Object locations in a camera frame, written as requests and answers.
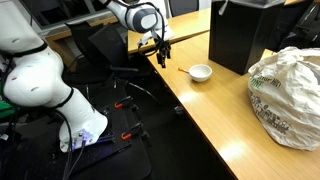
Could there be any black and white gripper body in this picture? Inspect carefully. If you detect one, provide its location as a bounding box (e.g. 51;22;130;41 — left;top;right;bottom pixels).
136;25;176;58

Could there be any white ceramic bowl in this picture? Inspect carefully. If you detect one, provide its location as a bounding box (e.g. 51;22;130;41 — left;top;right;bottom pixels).
188;63;213;84

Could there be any black office chair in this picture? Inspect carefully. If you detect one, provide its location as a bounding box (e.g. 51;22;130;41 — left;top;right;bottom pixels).
64;20;161;101

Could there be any black trash bin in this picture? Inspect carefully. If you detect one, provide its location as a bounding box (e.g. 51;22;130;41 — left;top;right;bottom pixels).
208;0;287;76

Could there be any white crumpled plastic bag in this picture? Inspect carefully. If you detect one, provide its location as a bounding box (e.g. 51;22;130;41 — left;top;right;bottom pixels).
247;46;320;152

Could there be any dark office chair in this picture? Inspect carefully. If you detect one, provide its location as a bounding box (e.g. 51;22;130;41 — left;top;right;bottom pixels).
266;0;320;53

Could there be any green object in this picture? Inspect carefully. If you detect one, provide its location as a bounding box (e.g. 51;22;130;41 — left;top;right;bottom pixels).
0;83;17;120

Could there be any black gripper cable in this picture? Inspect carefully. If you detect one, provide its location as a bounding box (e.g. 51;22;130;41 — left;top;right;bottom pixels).
137;2;168;58

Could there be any orange handled clamp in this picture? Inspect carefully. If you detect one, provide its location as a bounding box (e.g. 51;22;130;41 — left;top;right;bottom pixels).
120;122;144;141
113;95;134;110

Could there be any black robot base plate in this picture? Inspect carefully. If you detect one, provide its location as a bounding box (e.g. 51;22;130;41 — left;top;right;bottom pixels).
19;99;153;180

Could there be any black cable bundle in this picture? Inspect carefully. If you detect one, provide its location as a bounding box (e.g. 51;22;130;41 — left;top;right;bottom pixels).
49;109;88;180

